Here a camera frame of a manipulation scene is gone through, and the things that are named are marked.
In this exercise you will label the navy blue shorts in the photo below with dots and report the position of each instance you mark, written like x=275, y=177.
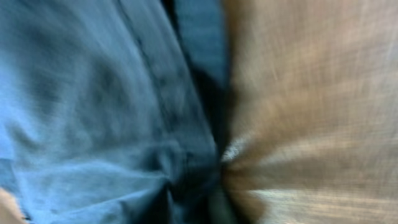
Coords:
x=112, y=110

